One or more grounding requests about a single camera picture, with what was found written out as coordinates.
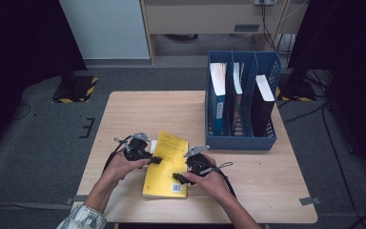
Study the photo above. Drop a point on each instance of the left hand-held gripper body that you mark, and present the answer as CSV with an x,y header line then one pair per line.
x,y
136,149

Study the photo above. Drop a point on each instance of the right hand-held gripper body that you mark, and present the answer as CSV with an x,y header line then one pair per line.
x,y
198,163

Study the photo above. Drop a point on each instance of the yellow book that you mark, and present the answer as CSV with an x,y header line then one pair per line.
x,y
165,178

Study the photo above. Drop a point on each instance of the blue file rack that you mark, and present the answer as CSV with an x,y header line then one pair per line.
x,y
239,144

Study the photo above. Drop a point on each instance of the plain blue book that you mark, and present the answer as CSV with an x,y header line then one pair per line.
x,y
218,111

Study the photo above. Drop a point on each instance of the illustrated teal book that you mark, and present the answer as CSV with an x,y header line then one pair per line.
x,y
236,111

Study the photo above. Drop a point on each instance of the black book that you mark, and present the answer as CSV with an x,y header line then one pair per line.
x,y
260,114

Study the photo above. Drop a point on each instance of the person's left hand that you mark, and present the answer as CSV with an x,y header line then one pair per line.
x,y
120,168

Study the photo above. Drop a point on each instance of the person's right hand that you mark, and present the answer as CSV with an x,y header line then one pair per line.
x,y
213,186

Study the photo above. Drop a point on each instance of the grey tape piece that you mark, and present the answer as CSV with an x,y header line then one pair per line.
x,y
77,199
309,201

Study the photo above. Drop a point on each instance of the black yellow striped stand base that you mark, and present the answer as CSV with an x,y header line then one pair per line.
x,y
76,89
298,90

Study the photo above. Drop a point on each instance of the person's left patterned sleeve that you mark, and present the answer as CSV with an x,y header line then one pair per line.
x,y
82,219

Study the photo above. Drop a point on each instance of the white cabinet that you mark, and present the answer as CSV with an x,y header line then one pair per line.
x,y
108,28

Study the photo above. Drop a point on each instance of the grey vent panel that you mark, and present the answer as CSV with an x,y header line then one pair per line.
x,y
247,27

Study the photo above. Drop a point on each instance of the beige wooden desk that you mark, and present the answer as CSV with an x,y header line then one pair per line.
x,y
197,16

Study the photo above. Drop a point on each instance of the black curtain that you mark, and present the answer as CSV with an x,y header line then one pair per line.
x,y
19,47
355,38

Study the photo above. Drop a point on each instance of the white power socket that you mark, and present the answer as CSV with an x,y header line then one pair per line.
x,y
263,2

